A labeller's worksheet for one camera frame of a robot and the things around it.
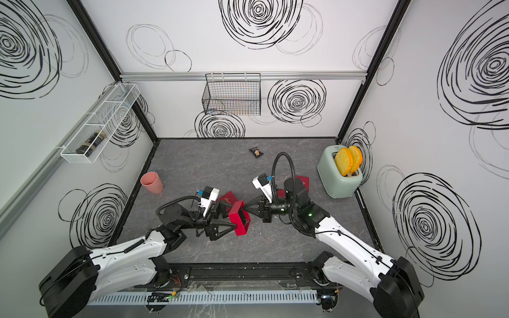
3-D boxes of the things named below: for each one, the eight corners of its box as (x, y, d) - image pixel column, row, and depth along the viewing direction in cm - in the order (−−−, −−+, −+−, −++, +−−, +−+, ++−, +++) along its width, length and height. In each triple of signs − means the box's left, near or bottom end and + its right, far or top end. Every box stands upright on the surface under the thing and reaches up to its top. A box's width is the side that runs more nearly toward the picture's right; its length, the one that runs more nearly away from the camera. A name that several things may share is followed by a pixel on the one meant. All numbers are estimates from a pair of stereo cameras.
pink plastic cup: (147, 195, 98) (138, 184, 90) (153, 182, 103) (144, 171, 95) (163, 195, 98) (155, 184, 90) (168, 182, 103) (160, 171, 95)
